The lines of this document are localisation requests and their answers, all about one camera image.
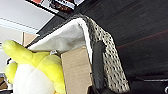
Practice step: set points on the small brown cardboard box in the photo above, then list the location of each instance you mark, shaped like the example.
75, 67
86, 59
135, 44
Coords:
76, 73

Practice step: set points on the yellow white plush toy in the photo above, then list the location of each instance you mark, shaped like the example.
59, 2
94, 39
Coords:
36, 73

